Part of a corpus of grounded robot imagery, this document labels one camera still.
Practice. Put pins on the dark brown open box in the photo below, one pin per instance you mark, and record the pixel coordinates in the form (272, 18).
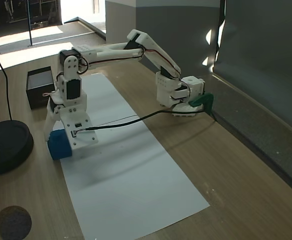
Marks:
(39, 96)

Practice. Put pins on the long white paper sheet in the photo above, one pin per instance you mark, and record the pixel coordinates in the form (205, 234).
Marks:
(125, 175)

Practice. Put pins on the blue cube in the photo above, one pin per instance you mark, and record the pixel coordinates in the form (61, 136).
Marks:
(59, 147)

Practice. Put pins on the black round stand base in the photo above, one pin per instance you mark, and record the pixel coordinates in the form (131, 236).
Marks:
(8, 145)

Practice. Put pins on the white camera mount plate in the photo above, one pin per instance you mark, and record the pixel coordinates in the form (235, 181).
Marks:
(83, 135)

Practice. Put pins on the thin blue metal pole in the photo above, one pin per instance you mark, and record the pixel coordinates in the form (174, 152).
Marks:
(30, 22)

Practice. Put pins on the dark grey partition panel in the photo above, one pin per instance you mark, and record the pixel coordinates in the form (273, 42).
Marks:
(260, 50)

